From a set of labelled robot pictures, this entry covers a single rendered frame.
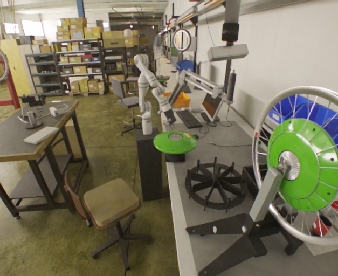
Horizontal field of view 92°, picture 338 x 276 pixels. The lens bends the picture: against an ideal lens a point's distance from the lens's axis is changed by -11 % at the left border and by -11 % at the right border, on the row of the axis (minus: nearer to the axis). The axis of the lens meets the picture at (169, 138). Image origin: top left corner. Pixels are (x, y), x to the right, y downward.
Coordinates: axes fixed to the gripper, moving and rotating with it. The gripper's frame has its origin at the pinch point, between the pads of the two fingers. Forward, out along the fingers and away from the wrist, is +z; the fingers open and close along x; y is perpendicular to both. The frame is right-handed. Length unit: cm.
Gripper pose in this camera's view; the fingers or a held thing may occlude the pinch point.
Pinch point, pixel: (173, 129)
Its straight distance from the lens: 159.2
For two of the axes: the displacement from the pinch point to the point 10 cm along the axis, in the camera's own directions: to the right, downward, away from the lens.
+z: 4.2, 8.7, 2.6
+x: 4.3, -4.4, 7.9
